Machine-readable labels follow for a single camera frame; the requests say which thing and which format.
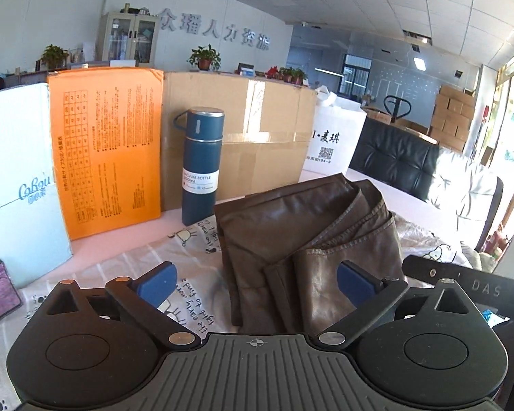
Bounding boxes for brown leather garment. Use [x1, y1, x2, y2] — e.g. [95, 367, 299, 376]
[214, 173, 411, 335]

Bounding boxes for grey glass door cabinet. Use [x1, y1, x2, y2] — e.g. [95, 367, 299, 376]
[99, 11, 160, 68]

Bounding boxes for white paper bag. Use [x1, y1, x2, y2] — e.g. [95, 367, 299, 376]
[299, 86, 368, 179]

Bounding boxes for orange cardboard box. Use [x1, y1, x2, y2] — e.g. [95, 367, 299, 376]
[47, 67, 164, 241]

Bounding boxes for cartoon dog printed blanket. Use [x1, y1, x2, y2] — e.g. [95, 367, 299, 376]
[0, 212, 474, 411]

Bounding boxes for brown cardboard box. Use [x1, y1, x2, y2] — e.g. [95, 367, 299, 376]
[160, 71, 318, 213]

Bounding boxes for dark blue vacuum bottle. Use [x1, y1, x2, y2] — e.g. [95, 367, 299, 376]
[173, 108, 225, 226]

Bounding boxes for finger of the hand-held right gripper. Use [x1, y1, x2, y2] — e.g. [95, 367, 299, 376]
[402, 254, 465, 287]

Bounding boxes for green potted plant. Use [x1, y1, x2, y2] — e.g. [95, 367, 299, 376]
[40, 45, 70, 70]
[187, 45, 222, 72]

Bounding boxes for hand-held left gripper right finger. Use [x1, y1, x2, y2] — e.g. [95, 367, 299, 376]
[310, 260, 482, 349]

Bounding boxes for pallet jack handle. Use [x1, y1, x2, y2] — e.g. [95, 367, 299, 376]
[383, 95, 412, 126]

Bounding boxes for light blue cardboard box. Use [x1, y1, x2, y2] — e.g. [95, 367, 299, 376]
[0, 82, 73, 289]

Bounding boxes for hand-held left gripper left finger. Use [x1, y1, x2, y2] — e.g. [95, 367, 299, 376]
[36, 260, 202, 349]

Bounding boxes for silver wall lettering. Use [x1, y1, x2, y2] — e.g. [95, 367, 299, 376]
[160, 8, 271, 51]

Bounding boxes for red flowering potted plant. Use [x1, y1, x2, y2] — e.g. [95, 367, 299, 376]
[266, 66, 308, 85]

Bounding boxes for stack of cardboard boxes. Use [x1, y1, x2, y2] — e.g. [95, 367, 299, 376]
[428, 85, 477, 153]

